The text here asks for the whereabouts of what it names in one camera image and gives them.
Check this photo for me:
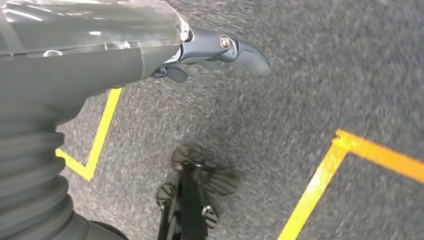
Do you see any yellow floor tape rectangle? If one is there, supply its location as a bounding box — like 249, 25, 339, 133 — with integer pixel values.
55, 87, 123, 182
277, 129, 424, 240

